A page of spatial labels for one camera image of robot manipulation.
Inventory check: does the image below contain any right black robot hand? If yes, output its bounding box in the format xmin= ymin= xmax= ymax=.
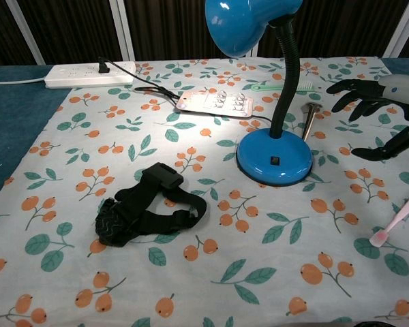
xmin=326 ymin=74 xmax=409 ymax=162

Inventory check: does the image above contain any blue gooseneck desk lamp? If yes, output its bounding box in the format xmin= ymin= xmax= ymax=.
xmin=203 ymin=0 xmax=314 ymax=187

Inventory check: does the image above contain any silver metal scoop tool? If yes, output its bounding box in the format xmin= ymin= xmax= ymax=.
xmin=301 ymin=102 xmax=323 ymax=141

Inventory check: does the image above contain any green plastic brush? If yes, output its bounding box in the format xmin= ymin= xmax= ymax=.
xmin=251 ymin=80 xmax=323 ymax=93

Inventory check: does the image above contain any pink toothbrush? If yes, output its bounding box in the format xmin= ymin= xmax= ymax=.
xmin=368 ymin=185 xmax=409 ymax=248

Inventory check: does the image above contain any floral orange fruit tablecloth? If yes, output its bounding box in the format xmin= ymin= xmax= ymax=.
xmin=0 ymin=56 xmax=409 ymax=327

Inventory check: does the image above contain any white power strip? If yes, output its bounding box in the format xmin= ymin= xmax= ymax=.
xmin=44 ymin=61 xmax=137 ymax=90

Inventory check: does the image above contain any black slatted partition screen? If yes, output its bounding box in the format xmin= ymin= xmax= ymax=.
xmin=0 ymin=0 xmax=409 ymax=67

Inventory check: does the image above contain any black power cable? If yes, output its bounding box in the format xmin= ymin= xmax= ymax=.
xmin=97 ymin=57 xmax=274 ymax=127

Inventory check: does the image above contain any black elastic head strap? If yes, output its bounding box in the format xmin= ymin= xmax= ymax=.
xmin=94 ymin=162 xmax=208 ymax=248

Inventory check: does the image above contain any white power strip cable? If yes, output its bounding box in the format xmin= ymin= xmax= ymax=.
xmin=0 ymin=76 xmax=47 ymax=85

